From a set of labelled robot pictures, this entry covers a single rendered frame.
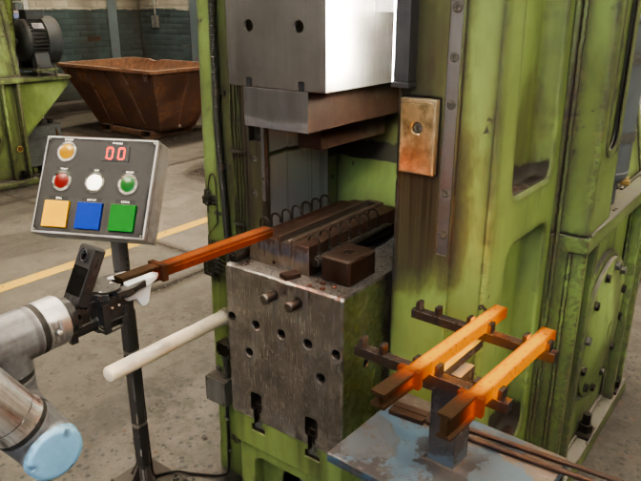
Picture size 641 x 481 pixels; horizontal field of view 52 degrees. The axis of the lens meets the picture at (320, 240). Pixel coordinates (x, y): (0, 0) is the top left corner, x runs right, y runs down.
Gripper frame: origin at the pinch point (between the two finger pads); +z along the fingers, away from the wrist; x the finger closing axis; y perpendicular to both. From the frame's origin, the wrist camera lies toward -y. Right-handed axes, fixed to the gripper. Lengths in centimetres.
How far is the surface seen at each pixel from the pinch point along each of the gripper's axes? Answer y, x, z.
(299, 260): 10.4, 4.7, 42.0
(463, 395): 9, 64, 10
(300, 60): -38, 5, 43
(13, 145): 74, -465, 220
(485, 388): 10, 65, 15
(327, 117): -24, 7, 50
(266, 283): 16.3, -1.3, 35.9
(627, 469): 107, 72, 141
